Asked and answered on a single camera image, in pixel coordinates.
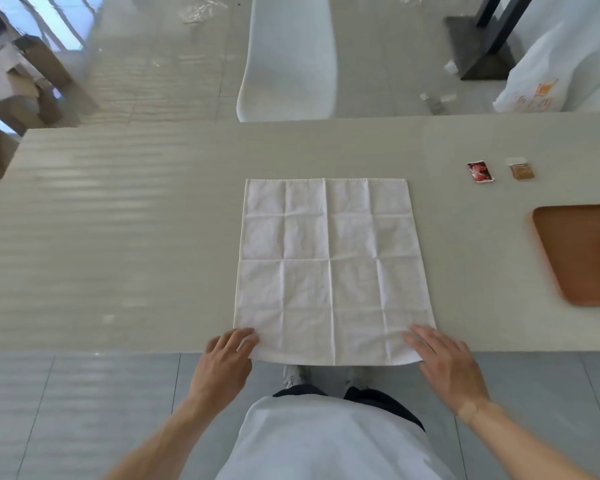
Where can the person's left hand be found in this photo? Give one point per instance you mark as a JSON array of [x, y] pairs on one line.
[[220, 367]]

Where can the person's right hand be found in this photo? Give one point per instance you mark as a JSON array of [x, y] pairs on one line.
[[447, 367]]

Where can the person's right thumb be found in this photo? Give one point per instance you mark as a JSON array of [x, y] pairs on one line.
[[414, 346]]

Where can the person's left thumb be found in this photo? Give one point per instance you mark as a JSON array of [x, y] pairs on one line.
[[248, 345]]

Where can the white cloth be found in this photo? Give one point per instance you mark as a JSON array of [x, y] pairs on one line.
[[332, 269]]

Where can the person's right forearm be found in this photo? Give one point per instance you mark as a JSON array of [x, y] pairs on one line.
[[522, 444]]

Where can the person's left forearm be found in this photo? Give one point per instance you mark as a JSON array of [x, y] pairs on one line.
[[165, 439]]

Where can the grey shoe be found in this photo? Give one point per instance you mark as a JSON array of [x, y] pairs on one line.
[[295, 377], [356, 377]]

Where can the black trousers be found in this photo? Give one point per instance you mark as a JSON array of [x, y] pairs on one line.
[[380, 400]]

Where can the beige adhesive bandage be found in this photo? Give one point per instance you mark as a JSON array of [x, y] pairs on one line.
[[467, 410]]

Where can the white shirt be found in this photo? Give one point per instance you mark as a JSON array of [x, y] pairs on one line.
[[330, 444]]

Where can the red sauce sachet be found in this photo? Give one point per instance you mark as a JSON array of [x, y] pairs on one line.
[[481, 172]]

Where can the orange-brown tray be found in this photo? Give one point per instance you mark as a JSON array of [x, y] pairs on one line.
[[585, 252]]

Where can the brown sauce sachet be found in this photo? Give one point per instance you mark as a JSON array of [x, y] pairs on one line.
[[521, 170]]

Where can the small grey floor scrap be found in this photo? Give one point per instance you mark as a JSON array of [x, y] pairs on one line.
[[436, 103]]

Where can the small white floor scrap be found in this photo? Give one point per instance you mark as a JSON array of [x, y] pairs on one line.
[[450, 68]]

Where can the white plastic chair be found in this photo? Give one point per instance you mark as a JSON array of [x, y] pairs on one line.
[[290, 59]]

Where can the black metal table stand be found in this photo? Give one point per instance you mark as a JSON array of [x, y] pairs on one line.
[[485, 39]]

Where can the white plastic bag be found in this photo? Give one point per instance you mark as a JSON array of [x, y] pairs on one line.
[[565, 69]]

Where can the clear plastic wrap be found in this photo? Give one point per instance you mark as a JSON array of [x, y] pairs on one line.
[[205, 9]]

